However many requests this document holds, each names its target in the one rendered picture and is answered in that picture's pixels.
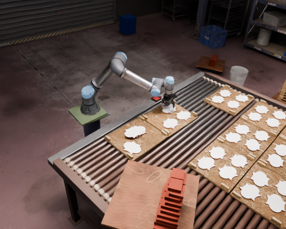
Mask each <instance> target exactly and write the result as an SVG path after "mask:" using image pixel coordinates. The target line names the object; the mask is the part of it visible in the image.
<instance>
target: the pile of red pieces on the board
mask: <svg viewBox="0 0 286 229"><path fill-rule="evenodd" d="M186 181H187V174H186V173H185V170H182V169H177V168H173V170H172V173H170V177H169V178H168V180H167V183H165V186H164V187H163V190H162V194H161V198H160V201H159V205H158V209H157V213H156V217H155V221H154V226H153V229H177V227H178V221H179V216H180V212H181V207H182V201H183V197H184V192H185V187H186Z"/></svg>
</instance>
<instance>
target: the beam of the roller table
mask: <svg viewBox="0 0 286 229"><path fill-rule="evenodd" d="M203 76H204V73H203V72H201V71H200V72H199V73H197V74H195V75H194V76H192V77H190V78H188V79H187V80H185V81H183V82H181V83H179V84H178V85H176V86H174V87H173V94H175V93H177V92H179V91H180V90H182V89H184V88H185V87H187V86H189V85H190V84H192V83H194V82H195V81H197V80H199V79H200V78H202V77H203ZM163 94H165V92H164V93H162V94H160V95H159V96H161V97H162V98H163ZM160 102H162V100H160V101H158V102H155V101H154V100H150V101H148V102H146V103H144V104H143V105H141V106H139V107H137V108H135V109H134V110H132V111H130V112H128V113H127V114H125V115H123V116H121V117H120V118H118V119H116V120H114V121H113V122H111V123H109V124H107V125H106V126H104V127H102V128H100V129H99V130H97V131H95V132H93V133H91V134H90V135H88V136H86V137H84V138H83V139H81V140H79V141H77V142H76V143H74V144H72V145H70V146H69V147H67V148H65V149H63V150H62V151H60V152H58V153H56V154H54V155H53V156H51V157H49V158H48V159H47V160H48V164H49V165H50V166H51V167H52V168H53V169H54V166H53V161H54V160H56V159H58V158H61V159H62V160H64V159H65V158H67V157H70V156H71V155H73V154H75V153H76V152H78V151H80V150H81V149H83V148H85V147H86V146H88V145H90V144H91V143H93V142H95V141H97V140H98V139H100V138H102V137H103V136H105V135H106V134H108V133H110V132H112V131H113V130H115V129H117V128H118V127H120V126H121V125H123V124H125V123H127V122H128V121H130V120H132V119H133V118H135V117H137V116H138V115H140V114H142V113H143V112H145V111H147V110H148V109H150V108H152V107H154V106H155V105H157V104H159V103H160Z"/></svg>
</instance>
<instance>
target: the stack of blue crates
mask: <svg viewBox="0 0 286 229"><path fill-rule="evenodd" d="M136 18H137V17H135V16H133V15H130V14H127V15H121V16H119V23H120V24H119V31H120V32H121V33H123V34H125V35H130V34H134V33H136Z"/></svg>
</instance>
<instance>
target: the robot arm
mask: <svg viewBox="0 0 286 229"><path fill-rule="evenodd" d="M126 62H127V56H126V55H125V54H124V53H123V52H116V53H115V54H114V56H113V58H112V59H111V60H110V61H109V64H108V65H107V66H106V68H105V69H104V70H103V71H102V72H101V73H100V74H99V75H98V76H97V77H96V78H93V79H91V80H90V81H89V83H88V85H87V86H86V87H83V88H82V90H81V95H82V100H83V107H82V111H83V112H84V113H86V114H93V113H95V112H97V111H98V105H97V104H96V102H95V96H96V94H97V92H98V91H99V90H100V89H101V88H102V86H103V83H104V82H105V81H106V80H107V79H108V78H109V77H110V76H111V75H112V74H113V73H115V74H116V75H117V76H119V77H124V78H125V79H127V80H129V81H131V82H133V83H134V84H136V85H138V86H140V87H142V88H144V89H145V90H147V91H149V92H151V95H152V96H153V97H158V96H159V94H160V91H161V87H165V94H163V98H162V100H163V102H162V103H163V104H162V105H163V106H169V105H170V109H169V110H170V111H171V110H172V111H173V112H174V108H175V103H174V101H173V98H177V96H178V95H176V94H173V87H174V78H173V77H171V76H167V77H166V78H165V79H163V78H152V82H149V81H148V80H146V79H144V78H142V77H140V76H139V75H137V74H135V73H133V72H131V71H129V70H128V69H127V68H126V67H125V66H124V65H125V63H126Z"/></svg>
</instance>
